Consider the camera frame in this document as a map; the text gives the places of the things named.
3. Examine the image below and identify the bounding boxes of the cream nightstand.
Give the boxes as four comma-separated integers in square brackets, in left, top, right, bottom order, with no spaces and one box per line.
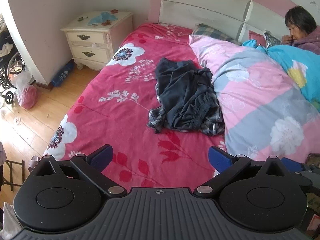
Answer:
[61,11,134,71]

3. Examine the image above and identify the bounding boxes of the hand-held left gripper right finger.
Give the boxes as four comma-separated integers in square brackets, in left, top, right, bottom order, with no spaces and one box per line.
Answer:
[194,146,291,197]

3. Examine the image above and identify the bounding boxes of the plaid pillow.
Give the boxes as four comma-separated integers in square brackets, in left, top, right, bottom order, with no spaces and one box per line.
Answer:
[193,23,242,46]

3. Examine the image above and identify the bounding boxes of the blue cloth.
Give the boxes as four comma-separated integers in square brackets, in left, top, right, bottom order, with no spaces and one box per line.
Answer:
[87,11,120,27]

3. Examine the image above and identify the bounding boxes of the red floral bed sheet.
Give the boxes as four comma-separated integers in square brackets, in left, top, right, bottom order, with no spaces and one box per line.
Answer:
[43,22,227,195]

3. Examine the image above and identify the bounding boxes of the white pink headboard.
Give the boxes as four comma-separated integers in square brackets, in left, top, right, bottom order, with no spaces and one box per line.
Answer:
[147,0,298,43]

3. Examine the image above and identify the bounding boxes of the grey slipper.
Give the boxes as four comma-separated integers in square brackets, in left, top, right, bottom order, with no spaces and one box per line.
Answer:
[27,155,40,173]

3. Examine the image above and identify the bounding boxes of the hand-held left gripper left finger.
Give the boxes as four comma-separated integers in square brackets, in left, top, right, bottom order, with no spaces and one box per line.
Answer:
[29,144,127,197]

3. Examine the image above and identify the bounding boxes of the dark grey pants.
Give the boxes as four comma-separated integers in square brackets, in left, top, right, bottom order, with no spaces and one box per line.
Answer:
[155,57,220,132]

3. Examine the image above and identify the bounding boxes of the dark patterned pillow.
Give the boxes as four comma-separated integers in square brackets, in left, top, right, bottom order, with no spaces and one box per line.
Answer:
[264,29,282,48]

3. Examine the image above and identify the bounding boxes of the blue floral quilt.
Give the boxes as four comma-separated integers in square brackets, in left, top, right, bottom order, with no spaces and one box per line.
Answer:
[241,39,320,105]

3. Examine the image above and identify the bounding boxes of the red plastic bag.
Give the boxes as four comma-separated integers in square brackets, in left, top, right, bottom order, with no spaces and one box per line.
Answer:
[12,66,38,109]

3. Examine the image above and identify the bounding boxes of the pink grey floral quilt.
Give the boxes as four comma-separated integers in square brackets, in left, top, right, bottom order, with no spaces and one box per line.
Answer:
[189,34,320,163]

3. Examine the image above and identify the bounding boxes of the wheelchair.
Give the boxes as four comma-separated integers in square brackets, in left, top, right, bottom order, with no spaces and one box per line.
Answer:
[0,17,25,104]

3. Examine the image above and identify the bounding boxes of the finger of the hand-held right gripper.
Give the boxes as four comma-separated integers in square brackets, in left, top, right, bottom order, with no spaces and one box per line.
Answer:
[282,157,304,173]

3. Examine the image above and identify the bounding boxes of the red pillow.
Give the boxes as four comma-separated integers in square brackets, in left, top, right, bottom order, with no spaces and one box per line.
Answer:
[248,30,268,47]

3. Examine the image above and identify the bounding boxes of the plaid shirt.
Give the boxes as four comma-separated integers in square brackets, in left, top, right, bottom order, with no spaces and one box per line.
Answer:
[147,82,225,136]

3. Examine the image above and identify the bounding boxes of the blue plastic bottle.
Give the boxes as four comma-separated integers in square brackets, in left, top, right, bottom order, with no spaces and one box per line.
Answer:
[51,61,75,87]

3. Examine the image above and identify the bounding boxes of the black folding stool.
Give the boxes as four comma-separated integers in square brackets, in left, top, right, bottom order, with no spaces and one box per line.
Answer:
[1,159,25,192]

